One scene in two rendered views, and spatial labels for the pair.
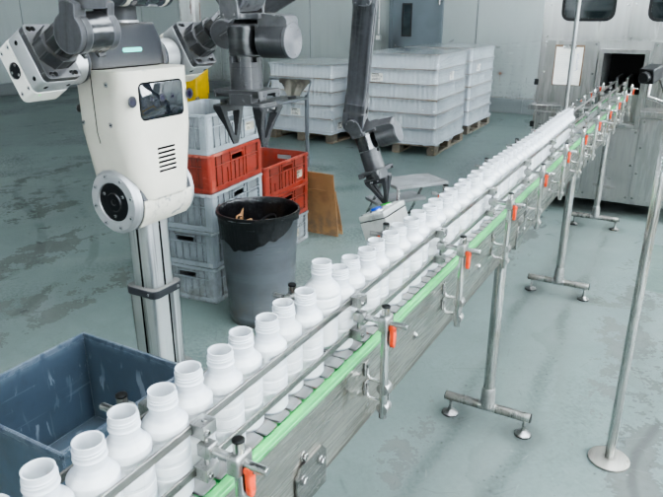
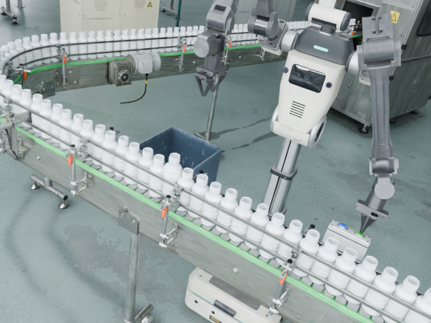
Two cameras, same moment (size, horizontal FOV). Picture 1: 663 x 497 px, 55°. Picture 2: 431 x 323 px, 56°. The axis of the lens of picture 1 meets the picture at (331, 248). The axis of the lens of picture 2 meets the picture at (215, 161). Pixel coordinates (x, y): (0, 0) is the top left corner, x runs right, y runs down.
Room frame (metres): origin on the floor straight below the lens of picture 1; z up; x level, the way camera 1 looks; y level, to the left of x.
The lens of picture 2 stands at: (1.13, -1.19, 1.95)
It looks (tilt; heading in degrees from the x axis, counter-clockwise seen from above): 32 degrees down; 86
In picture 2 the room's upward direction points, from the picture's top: 11 degrees clockwise
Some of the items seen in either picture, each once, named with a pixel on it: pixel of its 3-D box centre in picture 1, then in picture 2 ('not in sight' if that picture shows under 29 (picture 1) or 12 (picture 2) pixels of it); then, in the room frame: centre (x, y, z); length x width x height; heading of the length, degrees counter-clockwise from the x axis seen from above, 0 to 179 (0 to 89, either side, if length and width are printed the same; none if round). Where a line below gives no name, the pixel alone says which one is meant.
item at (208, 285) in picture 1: (215, 264); not in sight; (3.77, 0.74, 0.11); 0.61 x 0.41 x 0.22; 157
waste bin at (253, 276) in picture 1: (259, 262); not in sight; (3.27, 0.39, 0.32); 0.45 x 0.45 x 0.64
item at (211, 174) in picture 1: (208, 162); not in sight; (3.78, 0.74, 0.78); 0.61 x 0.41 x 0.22; 157
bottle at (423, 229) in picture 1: (416, 243); (290, 242); (1.48, -0.21, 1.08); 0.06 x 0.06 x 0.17
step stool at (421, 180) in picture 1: (405, 201); not in sight; (4.88, -0.58, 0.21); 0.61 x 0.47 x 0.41; 24
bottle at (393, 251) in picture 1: (389, 267); (241, 218); (1.32, -0.13, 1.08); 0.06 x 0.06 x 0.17
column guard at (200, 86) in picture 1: (194, 79); not in sight; (11.26, 2.34, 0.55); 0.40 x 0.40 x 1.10; 61
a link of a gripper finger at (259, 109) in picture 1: (257, 119); (207, 82); (1.14, 0.13, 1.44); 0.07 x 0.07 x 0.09; 61
